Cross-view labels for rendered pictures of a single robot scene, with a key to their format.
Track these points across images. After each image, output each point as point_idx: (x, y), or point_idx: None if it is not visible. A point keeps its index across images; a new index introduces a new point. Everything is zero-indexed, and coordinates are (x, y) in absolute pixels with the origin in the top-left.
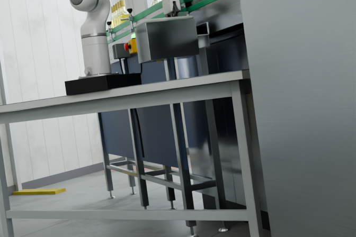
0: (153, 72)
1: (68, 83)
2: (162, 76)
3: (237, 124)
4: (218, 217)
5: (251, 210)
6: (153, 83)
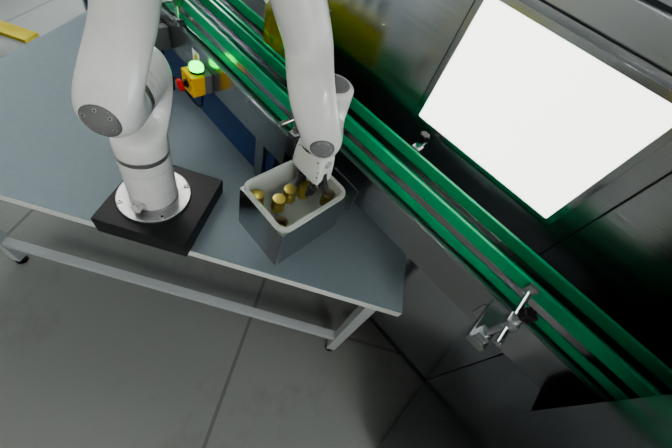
0: (222, 120)
1: (101, 223)
2: (241, 147)
3: (360, 315)
4: (304, 331)
5: (339, 340)
6: (268, 274)
